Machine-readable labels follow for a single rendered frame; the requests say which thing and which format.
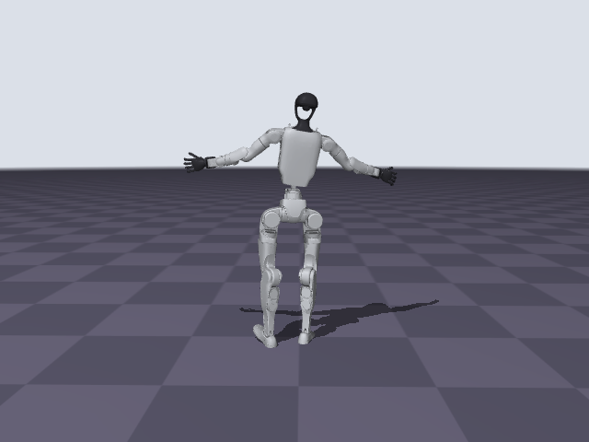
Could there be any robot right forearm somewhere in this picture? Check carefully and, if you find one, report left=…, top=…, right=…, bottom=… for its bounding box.
left=350, top=157, right=380, bottom=177

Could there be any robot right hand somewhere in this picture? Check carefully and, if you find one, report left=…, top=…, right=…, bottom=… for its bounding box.
left=370, top=167, right=397, bottom=186

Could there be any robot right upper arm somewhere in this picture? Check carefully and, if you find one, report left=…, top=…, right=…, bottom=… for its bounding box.
left=321, top=135, right=354, bottom=171

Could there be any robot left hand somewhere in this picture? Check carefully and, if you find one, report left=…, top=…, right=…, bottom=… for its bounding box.
left=183, top=153, right=216, bottom=173

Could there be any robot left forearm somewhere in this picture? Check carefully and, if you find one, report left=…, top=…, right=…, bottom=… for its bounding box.
left=207, top=147, right=248, bottom=168

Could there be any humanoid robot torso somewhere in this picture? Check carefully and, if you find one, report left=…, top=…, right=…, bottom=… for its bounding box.
left=278, top=123, right=322, bottom=223

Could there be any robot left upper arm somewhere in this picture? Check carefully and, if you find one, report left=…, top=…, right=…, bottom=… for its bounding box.
left=241, top=128, right=284, bottom=162

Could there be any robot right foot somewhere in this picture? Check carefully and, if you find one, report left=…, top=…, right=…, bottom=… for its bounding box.
left=298, top=329, right=315, bottom=344

